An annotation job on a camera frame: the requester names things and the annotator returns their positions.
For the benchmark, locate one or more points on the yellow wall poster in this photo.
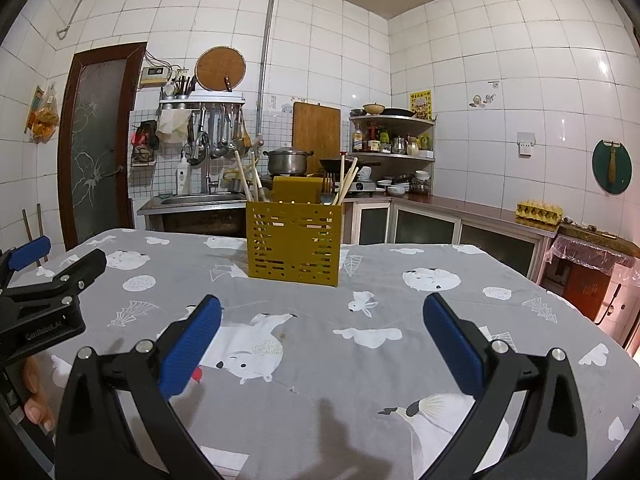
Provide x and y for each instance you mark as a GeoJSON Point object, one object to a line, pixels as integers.
{"type": "Point", "coordinates": [421, 105]}

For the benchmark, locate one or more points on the round wooden cutting board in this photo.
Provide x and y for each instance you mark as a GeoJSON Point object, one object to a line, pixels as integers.
{"type": "Point", "coordinates": [217, 67]}

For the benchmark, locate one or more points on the white hanging cloth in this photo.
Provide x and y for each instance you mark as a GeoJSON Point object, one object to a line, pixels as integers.
{"type": "Point", "coordinates": [172, 127]}

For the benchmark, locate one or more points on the steel wall utensil rack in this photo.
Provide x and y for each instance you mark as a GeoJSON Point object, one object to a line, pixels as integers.
{"type": "Point", "coordinates": [200, 102]}

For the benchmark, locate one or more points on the brown door with frosted glass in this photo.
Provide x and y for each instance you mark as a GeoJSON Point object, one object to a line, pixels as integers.
{"type": "Point", "coordinates": [97, 150]}

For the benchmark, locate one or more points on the plastic covered side table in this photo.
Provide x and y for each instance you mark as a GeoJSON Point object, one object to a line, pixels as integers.
{"type": "Point", "coordinates": [590, 280]}

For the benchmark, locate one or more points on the gas stove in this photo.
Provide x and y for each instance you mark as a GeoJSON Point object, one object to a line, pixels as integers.
{"type": "Point", "coordinates": [362, 187]}

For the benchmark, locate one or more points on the beige bowl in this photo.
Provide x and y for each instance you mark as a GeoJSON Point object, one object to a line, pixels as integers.
{"type": "Point", "coordinates": [373, 108]}

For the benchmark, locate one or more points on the grey metal pipe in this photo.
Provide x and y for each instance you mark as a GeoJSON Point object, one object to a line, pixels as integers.
{"type": "Point", "coordinates": [267, 35]}

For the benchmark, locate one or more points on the orange plastic bag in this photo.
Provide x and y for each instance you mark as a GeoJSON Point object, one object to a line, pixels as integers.
{"type": "Point", "coordinates": [42, 120]}

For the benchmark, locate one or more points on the white wall control box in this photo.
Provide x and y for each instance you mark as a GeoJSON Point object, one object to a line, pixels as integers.
{"type": "Point", "coordinates": [152, 76]}

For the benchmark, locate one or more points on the wooden stick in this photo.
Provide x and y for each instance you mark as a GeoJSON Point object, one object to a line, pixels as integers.
{"type": "Point", "coordinates": [40, 220]}
{"type": "Point", "coordinates": [27, 225]}

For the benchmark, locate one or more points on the yellow perforated utensil holder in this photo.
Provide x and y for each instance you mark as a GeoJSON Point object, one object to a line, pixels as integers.
{"type": "Point", "coordinates": [295, 255]}

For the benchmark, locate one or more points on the row of hanging ladles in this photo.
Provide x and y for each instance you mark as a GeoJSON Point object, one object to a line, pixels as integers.
{"type": "Point", "coordinates": [217, 135]}

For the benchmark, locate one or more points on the small white bowls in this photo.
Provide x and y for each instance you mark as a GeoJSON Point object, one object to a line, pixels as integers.
{"type": "Point", "coordinates": [392, 187]}

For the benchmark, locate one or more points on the steel corner shelf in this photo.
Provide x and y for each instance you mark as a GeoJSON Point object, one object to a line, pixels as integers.
{"type": "Point", "coordinates": [400, 119]}

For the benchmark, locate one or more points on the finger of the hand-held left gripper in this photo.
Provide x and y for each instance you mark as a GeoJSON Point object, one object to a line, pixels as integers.
{"type": "Point", "coordinates": [80, 272]}
{"type": "Point", "coordinates": [30, 252]}

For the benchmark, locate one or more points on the green round board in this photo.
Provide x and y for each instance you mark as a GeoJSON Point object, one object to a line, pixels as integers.
{"type": "Point", "coordinates": [625, 167]}

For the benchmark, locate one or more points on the white dish soap bottle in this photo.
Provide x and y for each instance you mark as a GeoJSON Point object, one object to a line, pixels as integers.
{"type": "Point", "coordinates": [183, 177]}

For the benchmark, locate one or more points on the small wall stickers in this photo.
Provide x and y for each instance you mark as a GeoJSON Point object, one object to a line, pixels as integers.
{"type": "Point", "coordinates": [476, 101]}

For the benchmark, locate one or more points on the rectangular wooden cutting board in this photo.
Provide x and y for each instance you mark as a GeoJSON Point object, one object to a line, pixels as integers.
{"type": "Point", "coordinates": [315, 130]}

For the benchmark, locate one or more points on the steel sink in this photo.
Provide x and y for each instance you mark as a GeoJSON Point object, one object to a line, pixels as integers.
{"type": "Point", "coordinates": [200, 200]}

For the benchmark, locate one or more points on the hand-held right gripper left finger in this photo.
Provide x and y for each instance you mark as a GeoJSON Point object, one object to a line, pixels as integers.
{"type": "Point", "coordinates": [192, 345]}

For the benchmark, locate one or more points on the person's left hand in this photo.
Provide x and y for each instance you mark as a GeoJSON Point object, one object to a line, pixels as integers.
{"type": "Point", "coordinates": [37, 410]}

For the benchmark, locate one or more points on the steel faucet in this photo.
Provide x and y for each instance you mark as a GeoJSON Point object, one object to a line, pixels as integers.
{"type": "Point", "coordinates": [206, 180]}

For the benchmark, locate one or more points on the grey printed tablecloth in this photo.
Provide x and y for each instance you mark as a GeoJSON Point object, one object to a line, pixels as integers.
{"type": "Point", "coordinates": [325, 360]}

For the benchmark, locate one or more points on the kitchen counter cabinet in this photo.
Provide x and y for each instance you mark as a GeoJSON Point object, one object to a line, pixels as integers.
{"type": "Point", "coordinates": [475, 210]}

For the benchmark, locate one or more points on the steel pot with lid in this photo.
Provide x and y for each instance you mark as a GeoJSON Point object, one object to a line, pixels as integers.
{"type": "Point", "coordinates": [287, 162]}

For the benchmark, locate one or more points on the row of condiment bottles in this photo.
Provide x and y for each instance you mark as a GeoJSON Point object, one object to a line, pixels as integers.
{"type": "Point", "coordinates": [372, 142]}

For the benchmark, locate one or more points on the black wok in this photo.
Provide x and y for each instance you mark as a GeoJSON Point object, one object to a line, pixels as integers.
{"type": "Point", "coordinates": [331, 165]}

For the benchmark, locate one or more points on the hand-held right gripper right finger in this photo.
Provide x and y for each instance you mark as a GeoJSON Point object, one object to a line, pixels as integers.
{"type": "Point", "coordinates": [452, 345]}

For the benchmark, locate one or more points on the yellow egg carton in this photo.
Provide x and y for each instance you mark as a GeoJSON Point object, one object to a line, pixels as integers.
{"type": "Point", "coordinates": [537, 210]}

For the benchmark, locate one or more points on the glass jar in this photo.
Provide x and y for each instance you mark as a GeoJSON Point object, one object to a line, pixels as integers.
{"type": "Point", "coordinates": [421, 185]}

